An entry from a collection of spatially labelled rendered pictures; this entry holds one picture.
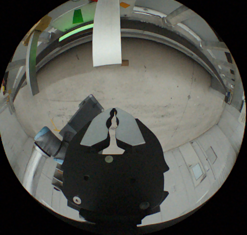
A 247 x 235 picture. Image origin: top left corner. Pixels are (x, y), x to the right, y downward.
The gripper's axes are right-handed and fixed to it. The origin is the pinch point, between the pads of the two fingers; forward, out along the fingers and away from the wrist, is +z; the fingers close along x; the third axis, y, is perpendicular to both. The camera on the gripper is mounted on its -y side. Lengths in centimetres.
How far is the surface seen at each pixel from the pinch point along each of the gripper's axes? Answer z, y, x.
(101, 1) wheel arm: -3.4, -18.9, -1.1
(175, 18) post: 5.6, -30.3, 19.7
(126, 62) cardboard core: 75, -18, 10
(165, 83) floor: 83, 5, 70
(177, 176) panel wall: -34, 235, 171
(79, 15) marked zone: 6.6, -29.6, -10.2
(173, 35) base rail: 15.1, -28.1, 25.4
